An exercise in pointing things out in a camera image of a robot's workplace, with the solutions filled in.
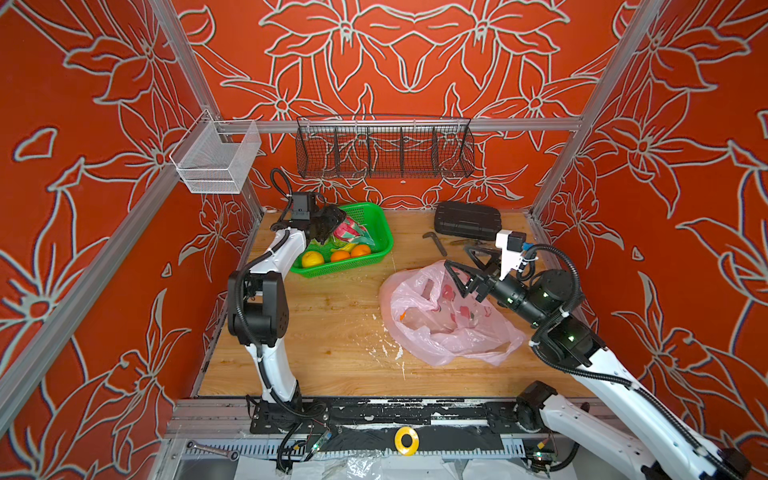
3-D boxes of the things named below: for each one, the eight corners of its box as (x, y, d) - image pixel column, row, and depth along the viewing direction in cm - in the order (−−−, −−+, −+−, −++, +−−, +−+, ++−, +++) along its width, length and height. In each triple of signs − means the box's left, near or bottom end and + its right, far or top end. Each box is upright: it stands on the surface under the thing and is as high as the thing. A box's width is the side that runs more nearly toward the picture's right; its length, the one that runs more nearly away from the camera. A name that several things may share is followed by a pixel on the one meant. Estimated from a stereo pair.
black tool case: (437, 240, 112) (439, 229, 107) (432, 209, 123) (434, 197, 118) (500, 240, 112) (506, 228, 107) (489, 208, 123) (494, 197, 118)
